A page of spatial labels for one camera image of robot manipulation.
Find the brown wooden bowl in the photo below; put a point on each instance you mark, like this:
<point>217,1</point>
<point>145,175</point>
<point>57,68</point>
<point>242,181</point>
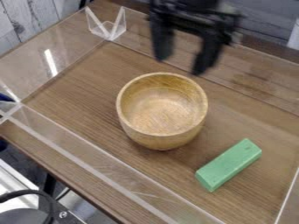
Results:
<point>162,108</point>

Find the black table leg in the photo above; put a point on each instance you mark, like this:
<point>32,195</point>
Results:
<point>50,184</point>

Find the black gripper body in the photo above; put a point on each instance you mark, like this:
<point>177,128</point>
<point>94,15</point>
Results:
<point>198,15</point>

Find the black metal bracket with screw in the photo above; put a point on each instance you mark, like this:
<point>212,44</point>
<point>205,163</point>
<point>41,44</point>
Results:
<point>58,214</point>

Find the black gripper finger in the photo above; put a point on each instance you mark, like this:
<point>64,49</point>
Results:
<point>162,33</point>
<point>210,52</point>

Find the green rectangular block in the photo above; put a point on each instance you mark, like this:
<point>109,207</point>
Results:
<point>229,164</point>

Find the clear acrylic enclosure walls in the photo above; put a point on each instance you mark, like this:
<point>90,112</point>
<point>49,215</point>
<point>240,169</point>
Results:
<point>64,78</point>

